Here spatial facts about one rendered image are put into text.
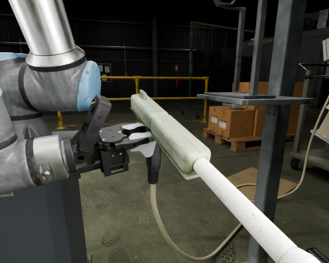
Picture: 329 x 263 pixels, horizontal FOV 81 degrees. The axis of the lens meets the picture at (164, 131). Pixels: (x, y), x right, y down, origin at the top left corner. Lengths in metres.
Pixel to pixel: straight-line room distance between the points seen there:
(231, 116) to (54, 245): 2.30
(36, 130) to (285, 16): 0.86
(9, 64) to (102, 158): 0.41
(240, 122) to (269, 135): 1.95
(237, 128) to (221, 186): 2.49
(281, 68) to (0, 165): 0.77
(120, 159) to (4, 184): 0.20
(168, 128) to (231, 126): 2.34
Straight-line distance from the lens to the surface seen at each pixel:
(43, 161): 0.40
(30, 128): 0.72
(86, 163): 0.44
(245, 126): 2.82
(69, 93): 0.60
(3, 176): 0.41
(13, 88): 0.68
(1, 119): 0.40
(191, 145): 0.30
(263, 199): 0.89
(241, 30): 0.83
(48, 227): 0.74
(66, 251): 0.82
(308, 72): 2.25
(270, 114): 0.79
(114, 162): 0.43
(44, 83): 0.61
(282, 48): 0.79
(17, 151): 0.41
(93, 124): 0.39
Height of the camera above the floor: 0.83
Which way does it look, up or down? 13 degrees down
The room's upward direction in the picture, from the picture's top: straight up
